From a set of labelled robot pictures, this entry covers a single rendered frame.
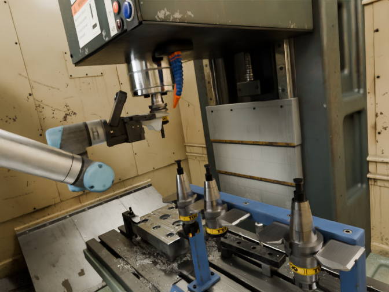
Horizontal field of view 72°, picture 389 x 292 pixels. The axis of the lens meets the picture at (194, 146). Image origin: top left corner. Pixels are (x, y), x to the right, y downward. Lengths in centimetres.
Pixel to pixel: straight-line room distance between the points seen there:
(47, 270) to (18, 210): 40
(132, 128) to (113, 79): 113
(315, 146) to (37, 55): 155
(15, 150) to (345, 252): 64
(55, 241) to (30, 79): 93
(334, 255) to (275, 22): 61
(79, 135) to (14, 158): 21
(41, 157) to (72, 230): 119
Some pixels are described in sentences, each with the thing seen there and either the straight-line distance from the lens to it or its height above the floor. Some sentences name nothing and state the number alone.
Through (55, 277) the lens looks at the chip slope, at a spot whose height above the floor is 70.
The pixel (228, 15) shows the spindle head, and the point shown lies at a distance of 70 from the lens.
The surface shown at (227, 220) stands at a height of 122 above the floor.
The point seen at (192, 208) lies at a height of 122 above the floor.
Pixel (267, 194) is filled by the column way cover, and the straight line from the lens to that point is 125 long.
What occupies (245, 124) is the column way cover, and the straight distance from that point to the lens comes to 119.
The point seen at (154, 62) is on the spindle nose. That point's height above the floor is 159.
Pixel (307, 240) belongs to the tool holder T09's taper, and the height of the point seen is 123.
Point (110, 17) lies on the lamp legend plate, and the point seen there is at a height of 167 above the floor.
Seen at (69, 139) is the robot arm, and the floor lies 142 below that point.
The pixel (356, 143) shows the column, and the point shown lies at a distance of 139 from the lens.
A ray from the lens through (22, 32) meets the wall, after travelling 187.
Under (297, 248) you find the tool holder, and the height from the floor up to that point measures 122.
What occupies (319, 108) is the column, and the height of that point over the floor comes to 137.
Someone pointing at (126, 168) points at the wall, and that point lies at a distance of 198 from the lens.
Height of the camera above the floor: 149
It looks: 11 degrees down
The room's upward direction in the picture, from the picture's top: 9 degrees counter-clockwise
